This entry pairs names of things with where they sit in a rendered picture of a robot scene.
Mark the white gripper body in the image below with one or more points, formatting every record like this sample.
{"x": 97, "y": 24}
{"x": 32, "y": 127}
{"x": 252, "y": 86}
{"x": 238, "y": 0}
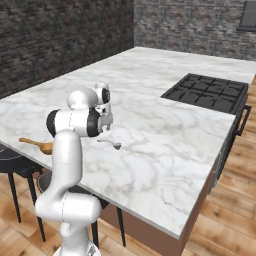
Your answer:
{"x": 106, "y": 117}

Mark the grey window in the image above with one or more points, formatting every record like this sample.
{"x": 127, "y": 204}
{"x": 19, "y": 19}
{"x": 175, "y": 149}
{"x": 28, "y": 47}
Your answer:
{"x": 248, "y": 15}

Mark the wooden spoon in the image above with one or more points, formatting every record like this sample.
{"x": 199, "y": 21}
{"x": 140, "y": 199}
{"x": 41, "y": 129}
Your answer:
{"x": 45, "y": 146}

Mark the brown island cabinet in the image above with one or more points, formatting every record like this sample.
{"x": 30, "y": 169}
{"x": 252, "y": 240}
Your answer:
{"x": 150, "y": 230}

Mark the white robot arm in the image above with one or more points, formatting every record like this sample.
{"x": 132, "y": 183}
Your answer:
{"x": 66, "y": 160}

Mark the black hob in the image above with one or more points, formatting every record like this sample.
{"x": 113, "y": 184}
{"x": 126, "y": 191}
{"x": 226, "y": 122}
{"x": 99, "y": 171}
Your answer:
{"x": 206, "y": 91}

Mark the black oven front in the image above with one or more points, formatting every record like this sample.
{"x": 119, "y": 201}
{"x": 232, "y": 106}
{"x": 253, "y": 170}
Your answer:
{"x": 230, "y": 143}

